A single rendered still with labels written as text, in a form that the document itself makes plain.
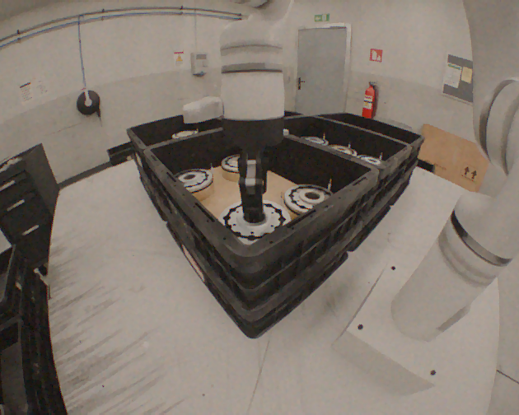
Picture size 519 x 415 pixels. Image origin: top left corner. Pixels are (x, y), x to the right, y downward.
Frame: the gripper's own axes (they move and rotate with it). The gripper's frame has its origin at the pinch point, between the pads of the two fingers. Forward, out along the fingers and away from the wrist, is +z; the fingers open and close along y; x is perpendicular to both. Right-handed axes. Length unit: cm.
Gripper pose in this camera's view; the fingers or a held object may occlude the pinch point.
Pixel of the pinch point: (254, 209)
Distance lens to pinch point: 31.4
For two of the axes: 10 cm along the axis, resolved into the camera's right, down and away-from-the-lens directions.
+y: 0.4, -5.8, 8.2
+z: 0.1, 8.2, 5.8
